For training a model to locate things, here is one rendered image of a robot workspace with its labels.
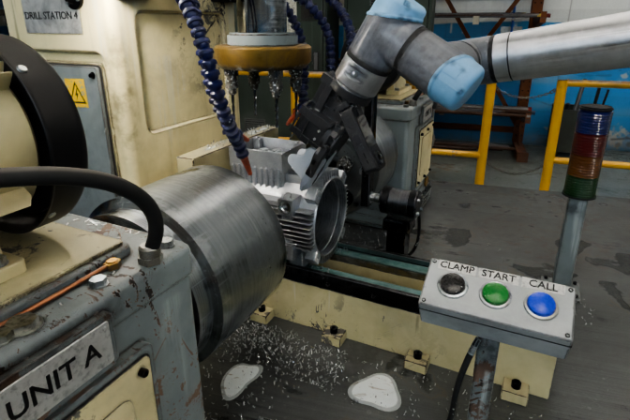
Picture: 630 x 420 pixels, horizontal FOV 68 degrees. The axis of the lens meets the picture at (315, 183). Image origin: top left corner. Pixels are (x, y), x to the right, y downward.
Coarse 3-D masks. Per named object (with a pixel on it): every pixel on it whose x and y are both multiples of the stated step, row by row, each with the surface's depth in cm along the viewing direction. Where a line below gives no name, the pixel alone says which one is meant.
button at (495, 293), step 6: (492, 282) 56; (498, 282) 56; (486, 288) 56; (492, 288) 56; (498, 288) 55; (504, 288) 55; (486, 294) 55; (492, 294) 55; (498, 294) 55; (504, 294) 55; (486, 300) 55; (492, 300) 55; (498, 300) 54; (504, 300) 54
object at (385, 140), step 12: (384, 132) 116; (348, 144) 108; (384, 144) 113; (396, 144) 120; (336, 156) 110; (348, 156) 108; (384, 156) 111; (396, 156) 119; (348, 168) 106; (384, 168) 112; (348, 180) 110; (360, 180) 109; (384, 180) 115; (348, 192) 111; (360, 192) 110; (348, 204) 112
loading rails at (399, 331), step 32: (352, 256) 96; (384, 256) 95; (288, 288) 92; (320, 288) 88; (352, 288) 85; (384, 288) 82; (416, 288) 91; (256, 320) 94; (288, 320) 94; (320, 320) 91; (352, 320) 87; (384, 320) 84; (416, 320) 81; (416, 352) 82; (448, 352) 80; (512, 352) 75; (512, 384) 74; (544, 384) 74
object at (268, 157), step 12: (252, 144) 98; (264, 144) 98; (276, 144) 97; (288, 144) 96; (300, 144) 92; (252, 156) 89; (264, 156) 87; (276, 156) 86; (288, 156) 88; (240, 168) 91; (252, 168) 90; (264, 168) 88; (276, 168) 87; (288, 168) 89; (252, 180) 90; (264, 180) 89; (276, 180) 88
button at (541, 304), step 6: (534, 294) 54; (540, 294) 54; (546, 294) 54; (528, 300) 54; (534, 300) 53; (540, 300) 53; (546, 300) 53; (552, 300) 53; (528, 306) 53; (534, 306) 53; (540, 306) 53; (546, 306) 53; (552, 306) 53; (534, 312) 53; (540, 312) 52; (546, 312) 52; (552, 312) 52
